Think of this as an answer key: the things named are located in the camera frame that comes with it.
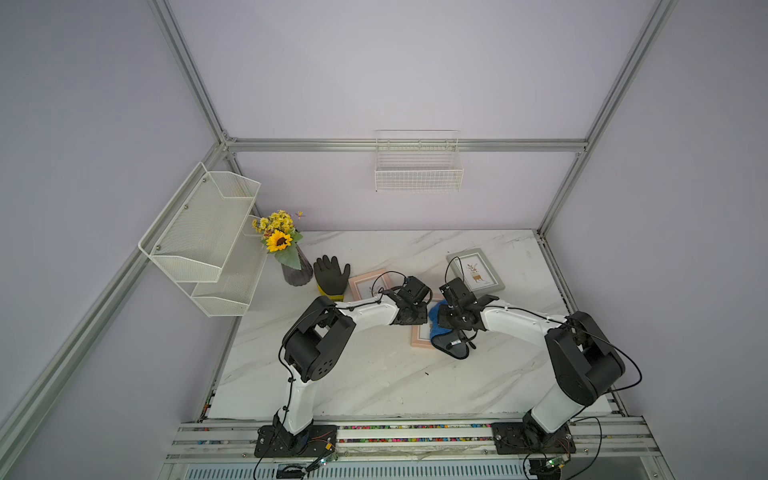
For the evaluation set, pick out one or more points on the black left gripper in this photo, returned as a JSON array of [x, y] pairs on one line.
[[421, 315]]

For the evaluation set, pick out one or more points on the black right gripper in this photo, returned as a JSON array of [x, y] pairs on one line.
[[443, 321]]

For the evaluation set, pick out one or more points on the blue microfibre cloth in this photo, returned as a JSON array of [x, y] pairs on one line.
[[444, 339]]

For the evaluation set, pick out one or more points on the pink picture frame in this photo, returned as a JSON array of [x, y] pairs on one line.
[[368, 285], [420, 335]]

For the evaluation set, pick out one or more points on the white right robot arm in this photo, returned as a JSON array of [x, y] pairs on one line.
[[584, 362]]

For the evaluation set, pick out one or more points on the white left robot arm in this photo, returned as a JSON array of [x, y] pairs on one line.
[[313, 345]]

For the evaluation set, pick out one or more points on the black yellow work glove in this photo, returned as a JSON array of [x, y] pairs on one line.
[[331, 278]]

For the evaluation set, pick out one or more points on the dark glass vase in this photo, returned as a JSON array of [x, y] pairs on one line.
[[301, 276]]

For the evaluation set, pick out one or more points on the sunflower bouquet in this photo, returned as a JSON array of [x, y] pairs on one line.
[[278, 233]]

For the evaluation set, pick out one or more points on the green picture frame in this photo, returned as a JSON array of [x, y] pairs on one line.
[[476, 270]]

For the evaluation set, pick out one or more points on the white wire wall basket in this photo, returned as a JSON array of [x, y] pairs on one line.
[[418, 161]]

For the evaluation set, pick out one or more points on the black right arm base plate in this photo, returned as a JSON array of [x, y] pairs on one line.
[[528, 438]]

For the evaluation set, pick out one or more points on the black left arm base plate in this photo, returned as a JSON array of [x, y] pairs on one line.
[[275, 441]]

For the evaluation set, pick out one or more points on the white mesh wall shelf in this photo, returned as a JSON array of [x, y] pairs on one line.
[[204, 243]]

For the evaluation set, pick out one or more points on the aluminium front rail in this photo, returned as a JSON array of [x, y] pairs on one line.
[[611, 447]]

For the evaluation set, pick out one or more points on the aluminium enclosure frame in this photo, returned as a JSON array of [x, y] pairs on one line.
[[27, 419]]

